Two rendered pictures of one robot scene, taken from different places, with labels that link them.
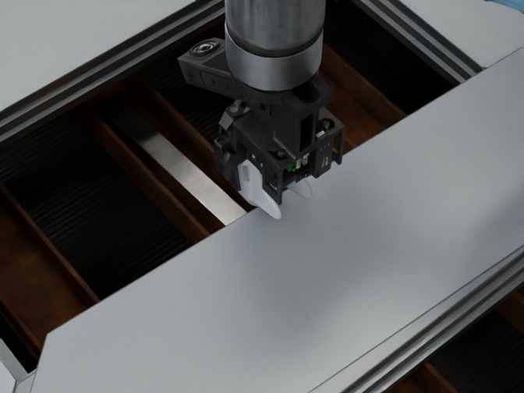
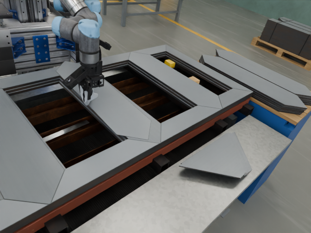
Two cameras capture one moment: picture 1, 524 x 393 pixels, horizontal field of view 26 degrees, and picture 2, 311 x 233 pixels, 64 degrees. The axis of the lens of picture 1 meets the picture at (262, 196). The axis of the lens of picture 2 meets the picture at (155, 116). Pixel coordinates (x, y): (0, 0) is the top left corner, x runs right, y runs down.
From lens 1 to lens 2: 106 cm
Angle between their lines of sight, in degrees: 67
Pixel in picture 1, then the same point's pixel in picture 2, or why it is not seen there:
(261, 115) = (91, 75)
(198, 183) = (59, 133)
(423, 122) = not seen: hidden behind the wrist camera
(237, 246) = (97, 107)
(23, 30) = (12, 139)
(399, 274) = (107, 91)
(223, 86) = (83, 76)
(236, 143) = (92, 83)
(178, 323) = (115, 116)
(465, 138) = not seen: hidden behind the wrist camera
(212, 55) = (72, 78)
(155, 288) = (106, 119)
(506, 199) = not seen: hidden behind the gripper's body
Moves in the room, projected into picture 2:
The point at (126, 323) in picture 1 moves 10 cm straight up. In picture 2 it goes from (115, 123) to (116, 103)
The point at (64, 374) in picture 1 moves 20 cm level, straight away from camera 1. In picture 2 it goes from (126, 131) to (75, 141)
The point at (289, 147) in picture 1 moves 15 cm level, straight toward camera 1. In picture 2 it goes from (100, 73) to (135, 77)
